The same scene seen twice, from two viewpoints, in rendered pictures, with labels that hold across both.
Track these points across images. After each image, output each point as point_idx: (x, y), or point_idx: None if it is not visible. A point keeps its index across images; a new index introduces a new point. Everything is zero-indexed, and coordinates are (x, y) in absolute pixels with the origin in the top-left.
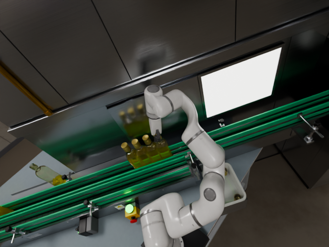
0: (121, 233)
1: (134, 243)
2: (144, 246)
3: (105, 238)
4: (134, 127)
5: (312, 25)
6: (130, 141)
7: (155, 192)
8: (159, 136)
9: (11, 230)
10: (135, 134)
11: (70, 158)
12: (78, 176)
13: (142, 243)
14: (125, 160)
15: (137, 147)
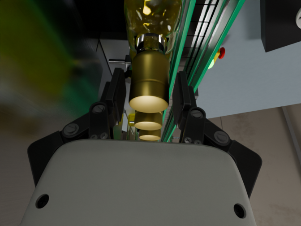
0: (216, 63)
1: (243, 50)
2: (273, 48)
3: (209, 76)
4: (76, 116)
5: None
6: (99, 86)
7: None
8: (224, 135)
9: (172, 141)
10: (87, 93)
11: (118, 134)
12: (131, 108)
13: (265, 50)
14: (119, 65)
15: None
